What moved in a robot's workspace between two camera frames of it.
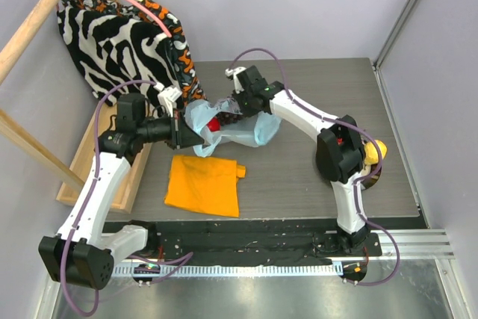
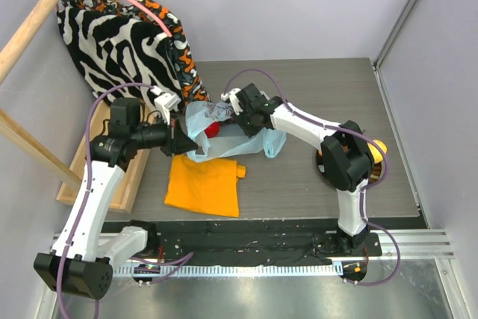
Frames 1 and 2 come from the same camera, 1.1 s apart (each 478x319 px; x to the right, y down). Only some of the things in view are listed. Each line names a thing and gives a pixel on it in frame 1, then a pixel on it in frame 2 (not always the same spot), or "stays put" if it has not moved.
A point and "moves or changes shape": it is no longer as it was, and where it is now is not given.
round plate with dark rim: x=370 y=181 stays put
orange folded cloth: x=205 y=184 stays put
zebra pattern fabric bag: x=121 y=54 stays put
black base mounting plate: x=252 y=243 stays put
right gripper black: x=244 y=101 to x=241 y=106
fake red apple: x=213 y=125 moves or changes shape
